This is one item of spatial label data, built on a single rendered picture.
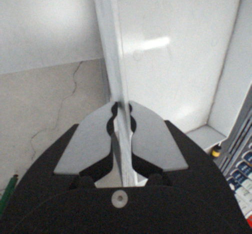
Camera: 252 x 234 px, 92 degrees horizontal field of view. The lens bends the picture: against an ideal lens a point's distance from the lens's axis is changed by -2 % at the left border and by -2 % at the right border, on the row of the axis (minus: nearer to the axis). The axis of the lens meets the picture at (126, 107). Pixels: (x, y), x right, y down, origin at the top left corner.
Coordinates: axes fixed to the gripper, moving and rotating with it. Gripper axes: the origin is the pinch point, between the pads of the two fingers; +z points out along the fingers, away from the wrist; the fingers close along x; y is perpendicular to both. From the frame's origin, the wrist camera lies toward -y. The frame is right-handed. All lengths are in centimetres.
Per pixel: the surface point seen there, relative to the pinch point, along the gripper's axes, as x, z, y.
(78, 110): -44, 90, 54
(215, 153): 42, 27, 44
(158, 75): 4.8, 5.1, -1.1
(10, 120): -97, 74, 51
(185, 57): 8.8, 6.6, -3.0
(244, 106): 50, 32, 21
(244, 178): 62, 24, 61
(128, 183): 0.1, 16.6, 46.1
